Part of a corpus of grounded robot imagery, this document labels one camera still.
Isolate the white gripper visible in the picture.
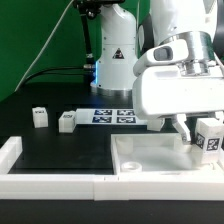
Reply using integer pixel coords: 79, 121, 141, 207
132, 66, 224, 145

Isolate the white square tabletop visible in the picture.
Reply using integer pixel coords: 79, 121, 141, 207
111, 133, 224, 175

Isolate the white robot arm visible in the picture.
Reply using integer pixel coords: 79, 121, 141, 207
91, 0, 224, 143

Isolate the white marker tag board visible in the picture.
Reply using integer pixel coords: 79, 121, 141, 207
76, 108, 147, 125

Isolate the green backdrop curtain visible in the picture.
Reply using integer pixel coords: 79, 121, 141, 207
0, 0, 158, 102

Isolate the white U-shaped obstacle fence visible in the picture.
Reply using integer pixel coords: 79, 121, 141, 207
0, 137, 224, 201

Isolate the black cable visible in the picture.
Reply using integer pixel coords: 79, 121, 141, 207
23, 0, 101, 88

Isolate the white cable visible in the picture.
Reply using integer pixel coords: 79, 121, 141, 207
13, 0, 75, 93

